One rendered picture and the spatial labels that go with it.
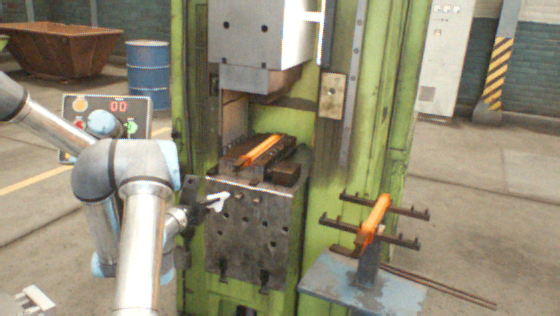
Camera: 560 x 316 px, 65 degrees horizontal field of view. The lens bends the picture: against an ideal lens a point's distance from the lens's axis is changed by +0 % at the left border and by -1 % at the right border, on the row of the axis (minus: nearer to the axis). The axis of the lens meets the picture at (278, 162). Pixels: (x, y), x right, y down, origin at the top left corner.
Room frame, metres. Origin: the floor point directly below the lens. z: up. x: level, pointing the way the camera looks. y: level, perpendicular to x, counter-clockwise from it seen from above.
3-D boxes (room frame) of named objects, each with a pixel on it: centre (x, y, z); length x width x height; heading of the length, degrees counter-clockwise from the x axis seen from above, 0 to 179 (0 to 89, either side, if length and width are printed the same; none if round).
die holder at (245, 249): (1.85, 0.03, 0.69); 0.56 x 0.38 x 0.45; 161
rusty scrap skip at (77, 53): (7.79, 3.93, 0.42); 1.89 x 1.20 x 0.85; 67
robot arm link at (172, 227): (1.08, 0.32, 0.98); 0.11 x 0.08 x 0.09; 161
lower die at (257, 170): (1.86, 0.08, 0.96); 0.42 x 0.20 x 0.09; 161
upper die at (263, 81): (1.86, 0.08, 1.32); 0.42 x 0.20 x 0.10; 161
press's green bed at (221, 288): (1.85, 0.03, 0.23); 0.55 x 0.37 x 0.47; 161
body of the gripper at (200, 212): (1.23, 0.27, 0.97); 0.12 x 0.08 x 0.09; 161
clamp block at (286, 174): (1.66, -0.04, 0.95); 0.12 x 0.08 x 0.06; 161
